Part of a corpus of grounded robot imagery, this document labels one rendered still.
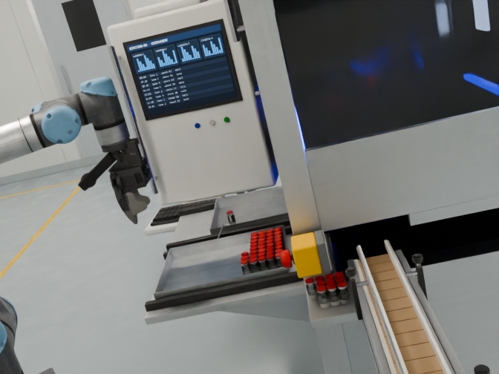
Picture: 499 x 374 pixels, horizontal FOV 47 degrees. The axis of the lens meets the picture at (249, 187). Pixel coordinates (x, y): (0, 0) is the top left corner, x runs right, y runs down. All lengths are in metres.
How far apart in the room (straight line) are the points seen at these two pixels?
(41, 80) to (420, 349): 6.60
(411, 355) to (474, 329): 0.49
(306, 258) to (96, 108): 0.58
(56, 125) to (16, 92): 6.24
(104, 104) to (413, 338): 0.82
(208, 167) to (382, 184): 1.16
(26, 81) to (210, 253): 5.88
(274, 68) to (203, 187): 1.22
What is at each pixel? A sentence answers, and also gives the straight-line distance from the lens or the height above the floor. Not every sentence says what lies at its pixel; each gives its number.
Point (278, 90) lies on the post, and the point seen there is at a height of 1.35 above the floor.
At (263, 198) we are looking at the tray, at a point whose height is 0.88.
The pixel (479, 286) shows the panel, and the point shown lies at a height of 0.80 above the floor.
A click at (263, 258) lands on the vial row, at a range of 1.47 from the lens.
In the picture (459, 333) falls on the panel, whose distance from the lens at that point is 1.52.
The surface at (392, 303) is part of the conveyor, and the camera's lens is 1.19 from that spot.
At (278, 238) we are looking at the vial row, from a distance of 1.56.
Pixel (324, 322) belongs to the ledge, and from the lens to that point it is 1.28.
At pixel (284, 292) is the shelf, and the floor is 0.87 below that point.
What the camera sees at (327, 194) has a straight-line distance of 1.29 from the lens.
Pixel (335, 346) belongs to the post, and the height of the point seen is 0.71.
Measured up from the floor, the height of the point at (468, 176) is 1.07.
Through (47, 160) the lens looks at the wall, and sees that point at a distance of 7.54.
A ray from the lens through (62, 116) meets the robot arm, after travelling 1.22.
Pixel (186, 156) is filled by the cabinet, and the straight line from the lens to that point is 2.34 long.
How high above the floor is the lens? 1.57
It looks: 19 degrees down
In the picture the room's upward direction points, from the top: 14 degrees counter-clockwise
